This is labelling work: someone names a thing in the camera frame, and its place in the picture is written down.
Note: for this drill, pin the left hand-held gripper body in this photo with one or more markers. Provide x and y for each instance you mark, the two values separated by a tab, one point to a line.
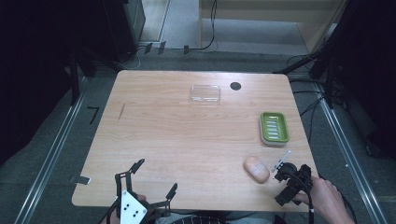
132	207

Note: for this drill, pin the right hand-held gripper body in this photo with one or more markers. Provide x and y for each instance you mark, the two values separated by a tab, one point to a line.
294	182

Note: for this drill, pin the person's left hand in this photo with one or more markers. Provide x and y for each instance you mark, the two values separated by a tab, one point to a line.
142	198

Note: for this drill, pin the person's right hand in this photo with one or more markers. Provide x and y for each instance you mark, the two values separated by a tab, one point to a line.
325	199

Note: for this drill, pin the green soap dish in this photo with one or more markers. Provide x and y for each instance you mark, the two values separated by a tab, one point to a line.
274	128

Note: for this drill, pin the grey tape strip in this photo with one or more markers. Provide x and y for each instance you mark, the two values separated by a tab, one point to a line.
81	179

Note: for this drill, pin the black tape corner mark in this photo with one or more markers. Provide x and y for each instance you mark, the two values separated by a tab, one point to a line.
94	112

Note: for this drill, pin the black round table grommet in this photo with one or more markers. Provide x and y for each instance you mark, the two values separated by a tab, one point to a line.
235	86

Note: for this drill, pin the clear plastic container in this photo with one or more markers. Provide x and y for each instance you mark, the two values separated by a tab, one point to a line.
205	94

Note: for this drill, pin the black metal stand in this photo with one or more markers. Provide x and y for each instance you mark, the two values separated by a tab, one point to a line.
328	71
74	77

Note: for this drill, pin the black plug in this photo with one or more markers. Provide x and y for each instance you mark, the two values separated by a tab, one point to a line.
186	49
148	48
161	47

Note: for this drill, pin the black cabinet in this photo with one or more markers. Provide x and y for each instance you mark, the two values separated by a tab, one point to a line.
124	28

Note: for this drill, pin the metal floor rail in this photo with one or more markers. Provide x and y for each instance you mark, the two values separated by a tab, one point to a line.
51	152
350	157

